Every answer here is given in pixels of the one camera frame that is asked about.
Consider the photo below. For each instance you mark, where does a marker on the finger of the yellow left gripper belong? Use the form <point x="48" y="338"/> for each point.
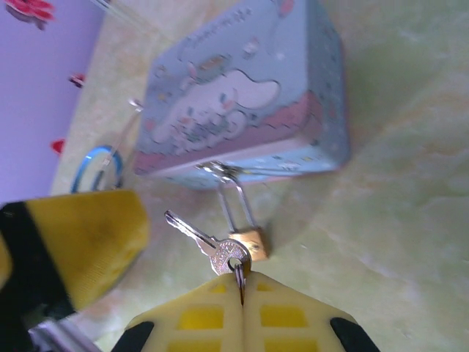
<point x="4" y="265"/>
<point x="95" y="234"/>

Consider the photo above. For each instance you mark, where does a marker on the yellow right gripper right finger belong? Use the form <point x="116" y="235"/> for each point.
<point x="286" y="319"/>

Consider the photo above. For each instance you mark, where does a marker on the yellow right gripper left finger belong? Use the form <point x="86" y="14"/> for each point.
<point x="198" y="319"/>

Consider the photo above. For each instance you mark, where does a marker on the silver key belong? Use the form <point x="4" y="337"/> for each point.
<point x="223" y="253"/>

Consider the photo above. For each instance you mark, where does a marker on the brass padlock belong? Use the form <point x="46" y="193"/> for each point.
<point x="253" y="242"/>

